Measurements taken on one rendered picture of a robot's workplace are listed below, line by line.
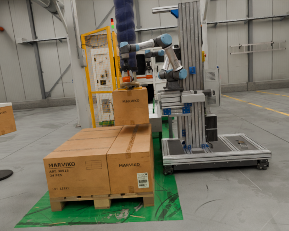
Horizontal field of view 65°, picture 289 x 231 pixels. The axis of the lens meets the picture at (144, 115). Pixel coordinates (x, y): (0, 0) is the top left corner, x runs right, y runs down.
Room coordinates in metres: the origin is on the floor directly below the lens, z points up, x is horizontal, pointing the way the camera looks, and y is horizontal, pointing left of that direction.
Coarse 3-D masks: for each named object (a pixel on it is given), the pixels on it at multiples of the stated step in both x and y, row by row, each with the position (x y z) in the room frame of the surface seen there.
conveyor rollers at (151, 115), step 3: (150, 105) 5.05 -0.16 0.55; (156, 105) 4.96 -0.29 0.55; (150, 108) 4.68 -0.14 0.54; (156, 108) 4.58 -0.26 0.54; (150, 111) 4.23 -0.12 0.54; (156, 111) 4.14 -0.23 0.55; (150, 114) 3.88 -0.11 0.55; (153, 114) 3.87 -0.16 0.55; (156, 114) 3.87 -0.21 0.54; (150, 117) 3.60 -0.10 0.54; (153, 117) 3.60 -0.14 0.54
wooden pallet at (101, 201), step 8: (144, 192) 1.95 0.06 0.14; (152, 192) 1.95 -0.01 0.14; (56, 200) 2.00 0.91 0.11; (64, 200) 2.00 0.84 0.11; (72, 200) 1.99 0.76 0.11; (96, 200) 1.98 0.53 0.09; (104, 200) 1.98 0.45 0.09; (144, 200) 1.95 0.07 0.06; (152, 200) 1.95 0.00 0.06; (56, 208) 2.00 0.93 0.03; (96, 208) 1.98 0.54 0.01; (104, 208) 1.98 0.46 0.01
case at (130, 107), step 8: (128, 88) 2.91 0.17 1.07; (144, 88) 2.67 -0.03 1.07; (112, 96) 2.55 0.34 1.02; (120, 96) 2.55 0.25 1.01; (128, 96) 2.55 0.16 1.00; (136, 96) 2.56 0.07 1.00; (144, 96) 2.56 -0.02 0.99; (120, 104) 2.55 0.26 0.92; (128, 104) 2.56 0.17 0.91; (136, 104) 2.56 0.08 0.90; (144, 104) 2.56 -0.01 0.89; (120, 112) 2.55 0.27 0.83; (128, 112) 2.56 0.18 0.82; (136, 112) 2.56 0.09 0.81; (144, 112) 2.56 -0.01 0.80; (120, 120) 2.56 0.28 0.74; (128, 120) 2.56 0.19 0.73; (136, 120) 2.56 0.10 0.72; (144, 120) 2.56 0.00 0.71
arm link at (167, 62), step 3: (165, 60) 3.37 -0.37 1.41; (168, 60) 3.36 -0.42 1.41; (165, 63) 3.35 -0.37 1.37; (168, 63) 3.35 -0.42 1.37; (165, 66) 3.33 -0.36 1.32; (168, 66) 3.36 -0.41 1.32; (162, 69) 3.31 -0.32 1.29; (165, 69) 3.30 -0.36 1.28; (159, 72) 3.33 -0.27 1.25; (162, 72) 3.28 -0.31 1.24; (159, 75) 3.30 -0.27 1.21; (162, 75) 3.26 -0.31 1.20; (159, 78) 3.33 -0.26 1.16; (162, 78) 3.28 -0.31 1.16
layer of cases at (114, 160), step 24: (72, 144) 2.40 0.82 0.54; (96, 144) 2.32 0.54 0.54; (120, 144) 2.24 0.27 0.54; (144, 144) 2.16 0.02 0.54; (48, 168) 2.01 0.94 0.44; (72, 168) 1.99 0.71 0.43; (96, 168) 1.98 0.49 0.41; (120, 168) 1.97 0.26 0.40; (144, 168) 1.95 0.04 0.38; (72, 192) 2.00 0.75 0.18; (96, 192) 1.98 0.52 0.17; (120, 192) 1.97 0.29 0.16
